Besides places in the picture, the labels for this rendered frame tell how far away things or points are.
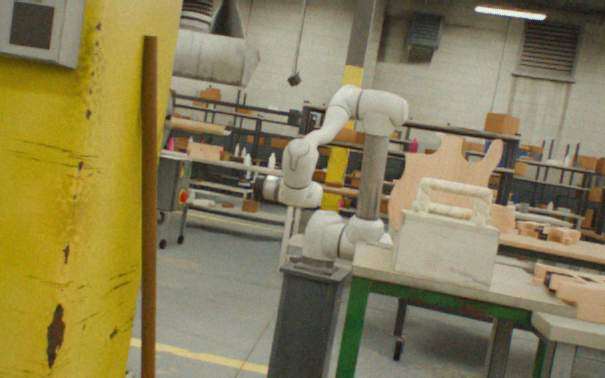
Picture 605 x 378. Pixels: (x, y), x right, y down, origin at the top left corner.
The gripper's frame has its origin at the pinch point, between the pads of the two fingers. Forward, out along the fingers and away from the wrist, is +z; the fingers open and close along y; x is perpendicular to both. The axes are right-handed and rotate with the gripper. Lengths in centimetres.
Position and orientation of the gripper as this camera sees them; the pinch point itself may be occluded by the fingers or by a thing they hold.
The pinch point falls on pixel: (212, 177)
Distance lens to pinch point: 215.1
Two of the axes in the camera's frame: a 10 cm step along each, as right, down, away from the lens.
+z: -9.8, -1.8, 1.1
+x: 1.7, -9.8, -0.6
